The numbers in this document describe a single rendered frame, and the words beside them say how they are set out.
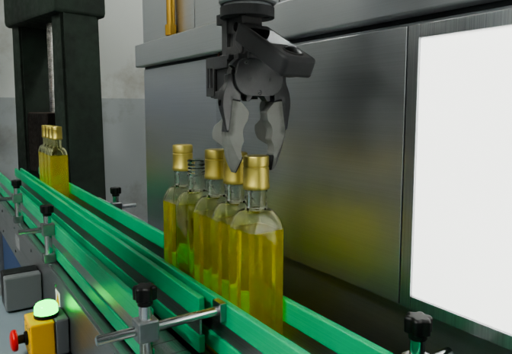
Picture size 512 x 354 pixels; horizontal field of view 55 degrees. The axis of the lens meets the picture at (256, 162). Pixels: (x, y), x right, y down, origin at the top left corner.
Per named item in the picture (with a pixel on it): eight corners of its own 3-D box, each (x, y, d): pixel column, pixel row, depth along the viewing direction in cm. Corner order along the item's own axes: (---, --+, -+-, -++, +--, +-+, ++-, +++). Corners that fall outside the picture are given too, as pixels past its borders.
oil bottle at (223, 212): (263, 345, 72) (263, 200, 70) (229, 355, 69) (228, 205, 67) (241, 330, 77) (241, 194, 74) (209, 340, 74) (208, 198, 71)
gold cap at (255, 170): (274, 189, 65) (275, 155, 64) (251, 191, 63) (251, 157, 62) (260, 185, 68) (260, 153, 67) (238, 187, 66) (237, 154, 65)
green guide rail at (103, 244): (205, 352, 69) (205, 296, 68) (199, 353, 69) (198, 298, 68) (17, 186, 215) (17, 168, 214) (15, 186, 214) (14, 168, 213)
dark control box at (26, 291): (43, 307, 118) (41, 272, 117) (6, 314, 114) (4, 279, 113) (36, 296, 125) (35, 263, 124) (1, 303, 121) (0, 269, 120)
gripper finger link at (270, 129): (268, 160, 73) (257, 98, 71) (292, 164, 68) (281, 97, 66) (251, 166, 71) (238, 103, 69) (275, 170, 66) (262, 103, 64)
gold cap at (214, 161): (232, 178, 75) (232, 149, 74) (211, 180, 73) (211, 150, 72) (220, 175, 78) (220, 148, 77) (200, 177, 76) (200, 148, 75)
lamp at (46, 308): (61, 317, 95) (60, 301, 95) (36, 322, 92) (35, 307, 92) (56, 309, 99) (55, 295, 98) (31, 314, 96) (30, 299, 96)
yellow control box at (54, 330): (71, 355, 95) (69, 317, 95) (28, 365, 91) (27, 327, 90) (62, 340, 101) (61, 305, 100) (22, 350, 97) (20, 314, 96)
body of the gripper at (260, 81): (251, 102, 72) (251, 17, 71) (286, 101, 65) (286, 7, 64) (204, 101, 68) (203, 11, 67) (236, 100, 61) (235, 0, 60)
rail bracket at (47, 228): (57, 264, 110) (55, 205, 109) (21, 270, 106) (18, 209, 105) (53, 259, 114) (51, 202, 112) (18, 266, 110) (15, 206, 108)
